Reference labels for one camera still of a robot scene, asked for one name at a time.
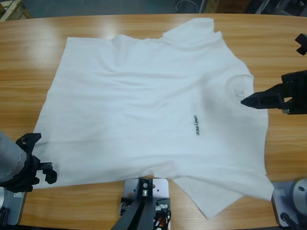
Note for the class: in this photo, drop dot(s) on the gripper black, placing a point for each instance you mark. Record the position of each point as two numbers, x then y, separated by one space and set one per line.
297 93
26 177

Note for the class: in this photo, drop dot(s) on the white t-shirt with small print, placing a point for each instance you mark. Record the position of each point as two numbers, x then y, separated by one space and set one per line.
134 107

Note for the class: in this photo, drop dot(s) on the dark background equipment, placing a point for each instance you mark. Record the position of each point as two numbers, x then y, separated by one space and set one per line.
275 7

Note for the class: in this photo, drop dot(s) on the brown cardboard box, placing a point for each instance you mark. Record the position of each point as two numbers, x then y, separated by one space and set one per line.
211 6

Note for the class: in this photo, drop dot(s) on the white mounting block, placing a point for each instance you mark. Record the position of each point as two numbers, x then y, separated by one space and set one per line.
160 189

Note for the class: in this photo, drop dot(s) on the wooden pallet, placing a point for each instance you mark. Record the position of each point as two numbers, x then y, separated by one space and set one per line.
12 12

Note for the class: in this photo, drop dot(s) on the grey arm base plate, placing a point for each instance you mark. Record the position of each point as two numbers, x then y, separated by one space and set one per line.
16 206
280 198

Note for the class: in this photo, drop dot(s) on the dark camera post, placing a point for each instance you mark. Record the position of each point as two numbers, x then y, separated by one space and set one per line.
136 215

